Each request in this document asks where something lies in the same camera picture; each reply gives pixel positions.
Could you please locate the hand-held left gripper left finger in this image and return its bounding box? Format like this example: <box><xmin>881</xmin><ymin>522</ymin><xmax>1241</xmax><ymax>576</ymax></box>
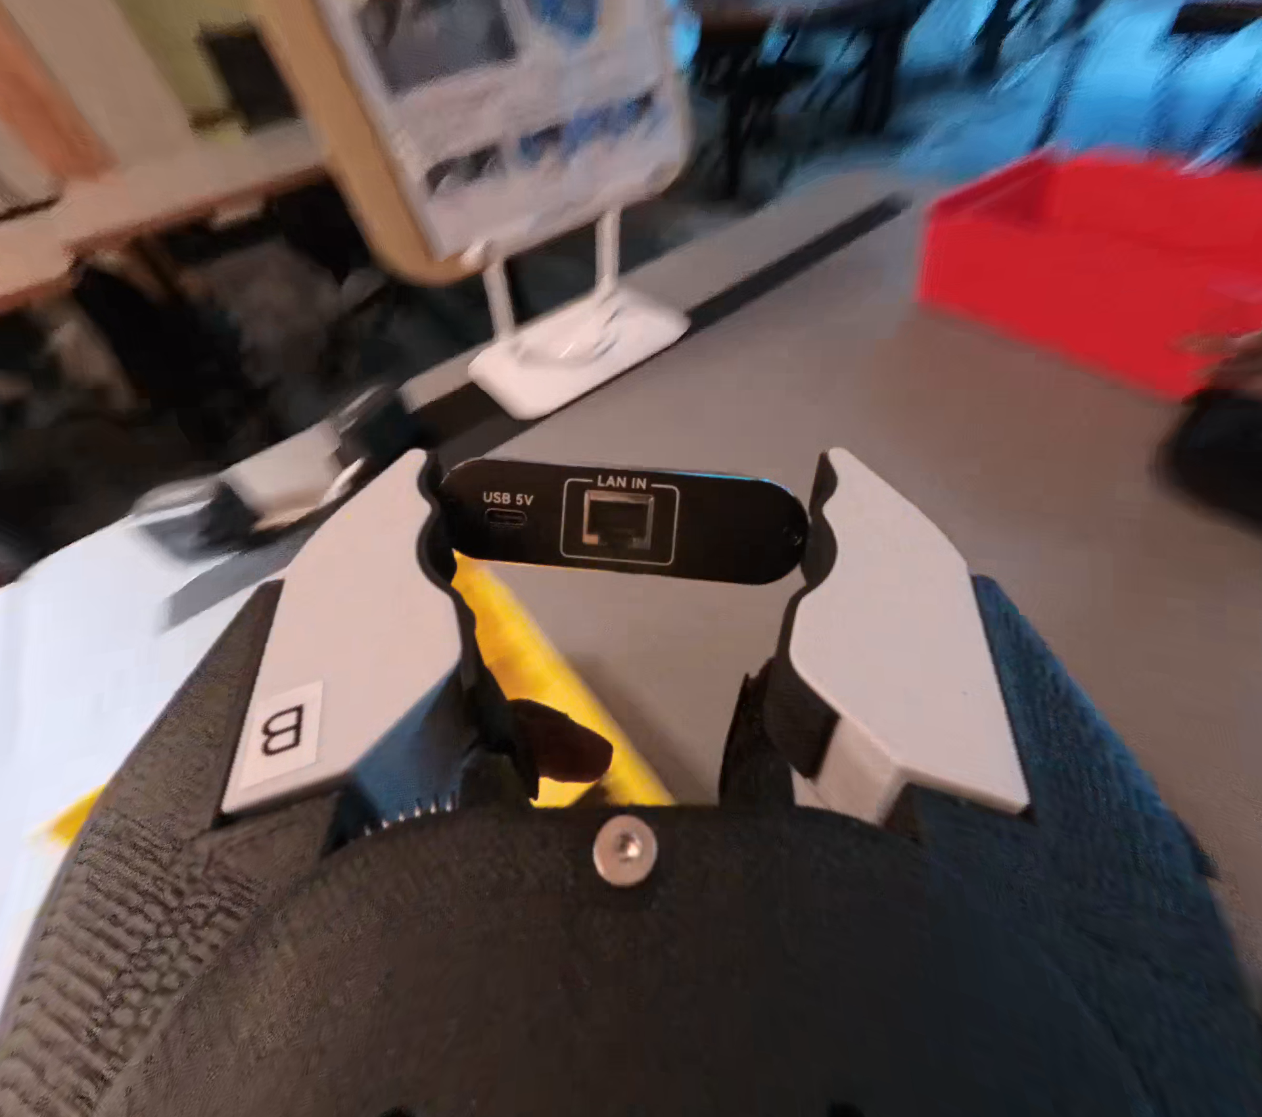
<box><xmin>218</xmin><ymin>450</ymin><xmax>473</xmax><ymax>827</ymax></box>

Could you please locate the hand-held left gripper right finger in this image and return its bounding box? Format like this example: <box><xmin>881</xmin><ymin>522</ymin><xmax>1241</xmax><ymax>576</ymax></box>
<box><xmin>784</xmin><ymin>447</ymin><xmax>1033</xmax><ymax>827</ymax></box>

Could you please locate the yellow plastic bin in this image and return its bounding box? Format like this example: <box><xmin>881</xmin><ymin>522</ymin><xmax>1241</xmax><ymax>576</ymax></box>
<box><xmin>34</xmin><ymin>563</ymin><xmax>680</xmax><ymax>843</ymax></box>

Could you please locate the black ethernet switch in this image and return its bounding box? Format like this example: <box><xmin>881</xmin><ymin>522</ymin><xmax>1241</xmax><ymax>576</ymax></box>
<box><xmin>438</xmin><ymin>459</ymin><xmax>812</xmax><ymax>586</ymax></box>

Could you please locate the red plastic bin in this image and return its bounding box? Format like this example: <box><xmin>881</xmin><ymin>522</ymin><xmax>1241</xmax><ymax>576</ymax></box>
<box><xmin>916</xmin><ymin>151</ymin><xmax>1262</xmax><ymax>401</ymax></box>

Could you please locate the grey power adapter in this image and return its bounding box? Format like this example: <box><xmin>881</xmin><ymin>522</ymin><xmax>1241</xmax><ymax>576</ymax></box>
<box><xmin>221</xmin><ymin>431</ymin><xmax>342</xmax><ymax>531</ymax></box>

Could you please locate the wooden instruction board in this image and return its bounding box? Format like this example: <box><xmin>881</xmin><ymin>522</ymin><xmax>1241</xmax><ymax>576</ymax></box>
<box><xmin>221</xmin><ymin>0</ymin><xmax>697</xmax><ymax>287</ymax></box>

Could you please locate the wooden office desk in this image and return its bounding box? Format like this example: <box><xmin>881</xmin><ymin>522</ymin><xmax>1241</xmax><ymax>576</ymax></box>
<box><xmin>690</xmin><ymin>0</ymin><xmax>933</xmax><ymax>196</ymax></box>

